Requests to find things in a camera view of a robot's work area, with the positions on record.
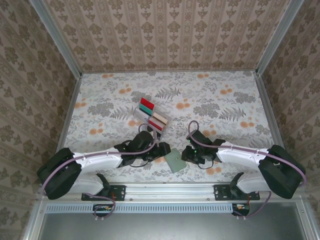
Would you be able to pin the mint green card holder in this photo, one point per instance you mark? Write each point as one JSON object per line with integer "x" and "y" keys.
{"x": 175, "y": 160}

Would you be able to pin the clear acrylic card stand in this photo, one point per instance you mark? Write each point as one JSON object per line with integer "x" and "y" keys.
{"x": 140, "y": 112}

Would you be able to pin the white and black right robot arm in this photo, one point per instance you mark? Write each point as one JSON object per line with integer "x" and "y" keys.
{"x": 237, "y": 156}

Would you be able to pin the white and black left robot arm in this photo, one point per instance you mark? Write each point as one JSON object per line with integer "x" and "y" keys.
{"x": 100, "y": 160}

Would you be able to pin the black card stack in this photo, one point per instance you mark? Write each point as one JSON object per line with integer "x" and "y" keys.
{"x": 151, "y": 128}

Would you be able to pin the red card stack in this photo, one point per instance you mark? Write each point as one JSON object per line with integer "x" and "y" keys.
{"x": 156, "y": 123}
{"x": 147, "y": 102}

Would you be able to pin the beige card stack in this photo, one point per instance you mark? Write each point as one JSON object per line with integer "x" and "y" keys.
{"x": 160, "y": 117}

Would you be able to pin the teal card stack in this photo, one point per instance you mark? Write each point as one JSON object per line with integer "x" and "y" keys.
{"x": 146, "y": 109}

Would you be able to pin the black controller board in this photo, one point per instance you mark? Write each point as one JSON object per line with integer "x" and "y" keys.
{"x": 102, "y": 208}
{"x": 241, "y": 207}

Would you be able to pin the grey metal sheet panel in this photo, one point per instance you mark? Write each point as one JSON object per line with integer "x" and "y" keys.
{"x": 170, "y": 227}

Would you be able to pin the aluminium mounting rail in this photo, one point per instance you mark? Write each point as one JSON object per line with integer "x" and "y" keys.
{"x": 170, "y": 192}

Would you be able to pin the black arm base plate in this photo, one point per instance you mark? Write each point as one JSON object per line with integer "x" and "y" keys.
{"x": 120, "y": 192}
{"x": 220, "y": 192}

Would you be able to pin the aluminium table side rail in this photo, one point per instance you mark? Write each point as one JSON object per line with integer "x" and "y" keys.
{"x": 66, "y": 125}
{"x": 271, "y": 112}

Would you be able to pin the aluminium frame post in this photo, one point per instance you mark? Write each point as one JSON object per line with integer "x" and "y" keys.
{"x": 58, "y": 37}
{"x": 276, "y": 37}

